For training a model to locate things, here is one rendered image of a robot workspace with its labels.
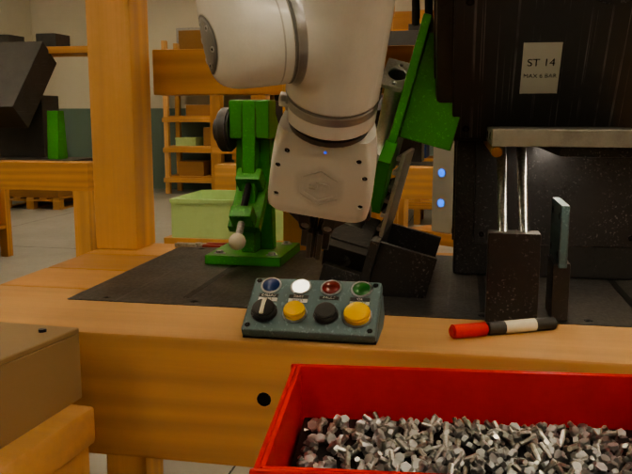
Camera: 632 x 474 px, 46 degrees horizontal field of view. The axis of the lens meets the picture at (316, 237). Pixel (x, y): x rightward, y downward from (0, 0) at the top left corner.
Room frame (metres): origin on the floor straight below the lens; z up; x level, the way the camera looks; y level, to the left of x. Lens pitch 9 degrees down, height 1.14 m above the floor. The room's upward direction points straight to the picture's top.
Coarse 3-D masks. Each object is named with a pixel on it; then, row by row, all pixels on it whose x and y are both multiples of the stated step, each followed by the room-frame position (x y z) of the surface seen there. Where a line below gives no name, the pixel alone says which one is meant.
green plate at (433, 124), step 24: (432, 24) 1.02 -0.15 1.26; (432, 48) 1.00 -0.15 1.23; (408, 72) 0.99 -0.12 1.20; (432, 72) 1.00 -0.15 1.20; (408, 96) 0.99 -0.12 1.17; (432, 96) 1.00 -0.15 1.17; (408, 120) 1.01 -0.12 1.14; (432, 120) 1.00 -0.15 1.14; (456, 120) 0.99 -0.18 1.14; (432, 144) 1.00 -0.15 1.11
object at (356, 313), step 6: (348, 306) 0.80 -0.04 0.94; (354, 306) 0.80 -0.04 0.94; (360, 306) 0.79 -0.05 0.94; (366, 306) 0.79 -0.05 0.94; (348, 312) 0.79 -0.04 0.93; (354, 312) 0.79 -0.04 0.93; (360, 312) 0.79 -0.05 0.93; (366, 312) 0.79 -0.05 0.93; (348, 318) 0.78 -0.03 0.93; (354, 318) 0.78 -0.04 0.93; (360, 318) 0.78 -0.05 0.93; (366, 318) 0.78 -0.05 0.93; (354, 324) 0.78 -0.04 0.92; (360, 324) 0.78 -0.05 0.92
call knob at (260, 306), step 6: (258, 300) 0.82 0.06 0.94; (264, 300) 0.82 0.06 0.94; (270, 300) 0.82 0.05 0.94; (252, 306) 0.82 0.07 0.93; (258, 306) 0.81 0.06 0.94; (264, 306) 0.81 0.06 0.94; (270, 306) 0.81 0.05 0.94; (252, 312) 0.81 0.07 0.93; (258, 312) 0.80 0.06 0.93; (264, 312) 0.80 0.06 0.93; (270, 312) 0.81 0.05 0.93; (258, 318) 0.81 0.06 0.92; (264, 318) 0.80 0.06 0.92
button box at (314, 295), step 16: (256, 288) 0.85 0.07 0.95; (288, 288) 0.84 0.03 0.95; (320, 288) 0.84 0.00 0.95; (352, 288) 0.83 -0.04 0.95; (304, 304) 0.82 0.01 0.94; (336, 304) 0.82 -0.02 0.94; (368, 304) 0.81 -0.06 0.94; (256, 320) 0.81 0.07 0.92; (272, 320) 0.81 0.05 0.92; (288, 320) 0.80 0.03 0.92; (304, 320) 0.80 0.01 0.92; (336, 320) 0.80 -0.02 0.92; (256, 336) 0.80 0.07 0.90; (272, 336) 0.80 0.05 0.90; (288, 336) 0.79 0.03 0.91; (304, 336) 0.79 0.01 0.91; (320, 336) 0.79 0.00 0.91; (336, 336) 0.78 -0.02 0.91; (352, 336) 0.78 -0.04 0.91; (368, 336) 0.78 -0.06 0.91
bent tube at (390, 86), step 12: (396, 60) 1.10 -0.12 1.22; (384, 72) 1.09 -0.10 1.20; (396, 72) 1.10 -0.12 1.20; (384, 84) 1.07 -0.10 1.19; (396, 84) 1.07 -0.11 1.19; (384, 96) 1.11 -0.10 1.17; (396, 96) 1.10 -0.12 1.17; (384, 108) 1.12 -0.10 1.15; (396, 108) 1.12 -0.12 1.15; (384, 120) 1.14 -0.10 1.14; (384, 132) 1.14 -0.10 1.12; (360, 228) 1.05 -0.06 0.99
